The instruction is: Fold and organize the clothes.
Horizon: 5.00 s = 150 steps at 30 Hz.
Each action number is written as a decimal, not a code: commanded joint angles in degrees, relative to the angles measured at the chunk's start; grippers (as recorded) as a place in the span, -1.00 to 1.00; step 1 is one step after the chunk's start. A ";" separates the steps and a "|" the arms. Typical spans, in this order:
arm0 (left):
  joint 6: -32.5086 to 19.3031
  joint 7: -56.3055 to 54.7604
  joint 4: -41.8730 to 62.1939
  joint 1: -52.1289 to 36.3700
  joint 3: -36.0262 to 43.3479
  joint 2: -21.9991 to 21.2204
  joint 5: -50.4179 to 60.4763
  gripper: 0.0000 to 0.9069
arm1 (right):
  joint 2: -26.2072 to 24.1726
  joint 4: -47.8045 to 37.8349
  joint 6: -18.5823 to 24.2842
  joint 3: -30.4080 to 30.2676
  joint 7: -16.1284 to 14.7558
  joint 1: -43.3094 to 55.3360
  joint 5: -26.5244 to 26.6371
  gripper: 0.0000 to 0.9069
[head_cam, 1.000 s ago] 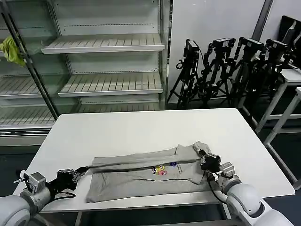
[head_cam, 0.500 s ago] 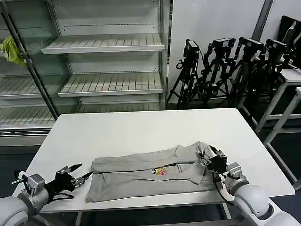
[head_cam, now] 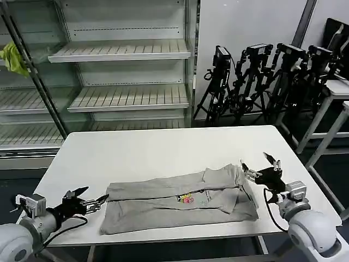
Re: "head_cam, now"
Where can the white empty display shelf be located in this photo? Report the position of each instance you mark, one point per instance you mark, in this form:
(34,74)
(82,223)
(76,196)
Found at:
(128,82)

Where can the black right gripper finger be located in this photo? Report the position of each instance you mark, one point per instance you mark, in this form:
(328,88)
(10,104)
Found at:
(276,164)
(251,173)

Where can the white desk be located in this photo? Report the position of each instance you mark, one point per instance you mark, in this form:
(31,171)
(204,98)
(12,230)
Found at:
(336,87)
(330,142)

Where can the glass-sided white display shelf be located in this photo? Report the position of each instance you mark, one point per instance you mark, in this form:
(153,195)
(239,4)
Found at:
(21,103)

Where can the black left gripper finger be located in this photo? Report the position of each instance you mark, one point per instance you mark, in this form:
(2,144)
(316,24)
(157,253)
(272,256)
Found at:
(94,204)
(77,191)

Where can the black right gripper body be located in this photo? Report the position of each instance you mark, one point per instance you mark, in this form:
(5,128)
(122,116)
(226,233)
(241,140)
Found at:
(270,178)

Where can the black camera tripod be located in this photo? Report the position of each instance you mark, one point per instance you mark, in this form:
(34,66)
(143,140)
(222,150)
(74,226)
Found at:
(251,79)
(286,76)
(317,71)
(218,79)

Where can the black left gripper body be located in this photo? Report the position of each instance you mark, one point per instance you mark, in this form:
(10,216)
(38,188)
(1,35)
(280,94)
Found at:
(72,206)

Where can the grey metal column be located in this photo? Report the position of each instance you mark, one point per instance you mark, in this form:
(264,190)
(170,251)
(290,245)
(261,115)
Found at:
(304,24)

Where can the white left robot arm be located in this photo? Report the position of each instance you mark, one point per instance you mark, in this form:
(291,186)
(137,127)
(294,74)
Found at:
(24,229)

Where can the yellow-green cloth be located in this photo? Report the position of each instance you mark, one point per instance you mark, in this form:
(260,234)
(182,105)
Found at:
(12,58)

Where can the black metal rack post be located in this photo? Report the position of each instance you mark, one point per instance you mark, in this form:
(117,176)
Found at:
(32,71)

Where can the grey T-shirt with colourful print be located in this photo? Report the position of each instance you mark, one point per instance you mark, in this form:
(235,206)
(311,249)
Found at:
(169,210)

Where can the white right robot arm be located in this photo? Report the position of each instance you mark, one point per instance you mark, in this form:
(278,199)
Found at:
(308,226)

